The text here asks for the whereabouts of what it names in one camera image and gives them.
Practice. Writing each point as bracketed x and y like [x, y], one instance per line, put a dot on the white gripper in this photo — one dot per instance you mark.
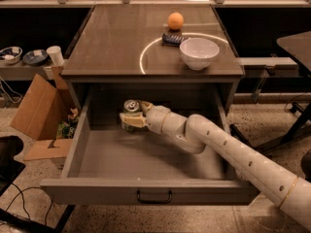
[156, 116]

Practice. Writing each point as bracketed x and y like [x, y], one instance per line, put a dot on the green soda can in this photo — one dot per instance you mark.
[130, 107]

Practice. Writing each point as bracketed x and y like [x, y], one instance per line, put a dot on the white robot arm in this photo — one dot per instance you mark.
[289, 192]

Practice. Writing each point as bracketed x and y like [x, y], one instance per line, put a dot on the open grey top drawer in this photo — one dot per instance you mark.
[108, 165]

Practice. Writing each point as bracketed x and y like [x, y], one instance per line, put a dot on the green snack bags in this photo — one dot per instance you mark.
[66, 129]

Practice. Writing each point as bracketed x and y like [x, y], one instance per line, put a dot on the blue chip bag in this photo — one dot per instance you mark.
[172, 40]

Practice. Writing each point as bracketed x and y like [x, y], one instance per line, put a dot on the white bowl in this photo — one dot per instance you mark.
[198, 53]

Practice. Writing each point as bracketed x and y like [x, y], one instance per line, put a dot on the cardboard box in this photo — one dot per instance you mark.
[43, 108]

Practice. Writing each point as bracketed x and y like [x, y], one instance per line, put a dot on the black table leg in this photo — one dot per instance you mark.
[236, 133]

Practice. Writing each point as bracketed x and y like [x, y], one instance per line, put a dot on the orange fruit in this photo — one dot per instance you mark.
[175, 21]

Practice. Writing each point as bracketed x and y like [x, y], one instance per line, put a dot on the white paper cup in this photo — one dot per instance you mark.
[56, 55]

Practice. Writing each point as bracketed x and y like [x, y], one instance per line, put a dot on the blue bowl on shelf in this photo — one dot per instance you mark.
[35, 57]

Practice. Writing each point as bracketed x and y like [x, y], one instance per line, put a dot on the low grey shelf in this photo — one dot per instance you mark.
[23, 72]

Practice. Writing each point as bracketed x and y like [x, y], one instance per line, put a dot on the black chair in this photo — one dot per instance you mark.
[10, 146]

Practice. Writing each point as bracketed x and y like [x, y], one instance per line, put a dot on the patterned bowl on shelf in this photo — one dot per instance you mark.
[10, 55]

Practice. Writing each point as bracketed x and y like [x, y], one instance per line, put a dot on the black drawer handle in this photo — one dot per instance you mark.
[153, 198]

